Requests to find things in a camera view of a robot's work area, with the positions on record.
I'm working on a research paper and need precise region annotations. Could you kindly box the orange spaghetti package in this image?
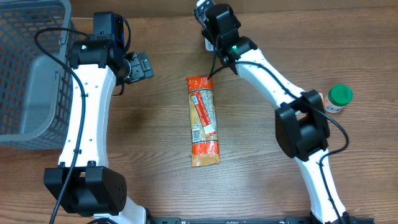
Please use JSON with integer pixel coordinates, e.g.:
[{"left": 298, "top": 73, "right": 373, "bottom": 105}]
[{"left": 187, "top": 77, "right": 221, "bottom": 167}]

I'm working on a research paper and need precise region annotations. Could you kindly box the green lid white jar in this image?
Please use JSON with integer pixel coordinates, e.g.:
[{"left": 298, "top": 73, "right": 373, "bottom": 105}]
[{"left": 324, "top": 84, "right": 353, "bottom": 113}]

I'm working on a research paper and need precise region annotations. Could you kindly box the small orange tissue pack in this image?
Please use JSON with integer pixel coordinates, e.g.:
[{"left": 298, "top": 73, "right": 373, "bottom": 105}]
[{"left": 318, "top": 93, "right": 325, "bottom": 107}]

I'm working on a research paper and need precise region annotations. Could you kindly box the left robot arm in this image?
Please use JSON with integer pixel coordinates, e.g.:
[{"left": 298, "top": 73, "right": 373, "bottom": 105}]
[{"left": 44, "top": 12, "right": 154, "bottom": 224}]

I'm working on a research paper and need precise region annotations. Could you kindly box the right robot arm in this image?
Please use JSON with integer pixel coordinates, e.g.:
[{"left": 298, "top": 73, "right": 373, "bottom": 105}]
[{"left": 193, "top": 0, "right": 355, "bottom": 223}]

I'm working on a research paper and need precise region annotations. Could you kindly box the white barcode scanner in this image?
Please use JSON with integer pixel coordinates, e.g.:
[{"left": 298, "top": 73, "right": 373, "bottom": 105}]
[{"left": 205, "top": 39, "right": 214, "bottom": 52}]

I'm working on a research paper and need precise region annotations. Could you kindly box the grey plastic mesh basket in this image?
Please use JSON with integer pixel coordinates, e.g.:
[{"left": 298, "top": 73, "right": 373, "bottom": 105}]
[{"left": 1, "top": 0, "right": 79, "bottom": 150}]

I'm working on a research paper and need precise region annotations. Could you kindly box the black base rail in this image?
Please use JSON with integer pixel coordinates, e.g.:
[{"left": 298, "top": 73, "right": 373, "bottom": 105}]
[{"left": 149, "top": 216, "right": 376, "bottom": 224}]

